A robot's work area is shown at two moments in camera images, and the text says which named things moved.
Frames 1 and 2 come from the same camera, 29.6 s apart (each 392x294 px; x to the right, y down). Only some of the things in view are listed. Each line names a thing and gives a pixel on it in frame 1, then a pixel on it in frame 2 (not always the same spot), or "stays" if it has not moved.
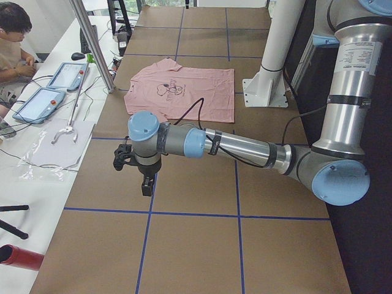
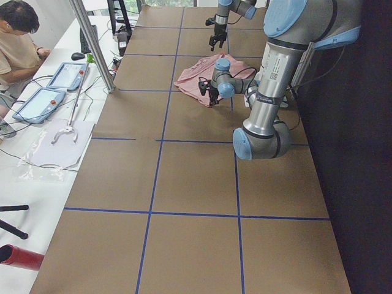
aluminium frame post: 90,37 stays
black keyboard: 84,46 stays
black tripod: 10,228 stays
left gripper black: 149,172 -> 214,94
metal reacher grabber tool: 70,128 stays
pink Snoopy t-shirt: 169,89 -> 188,82
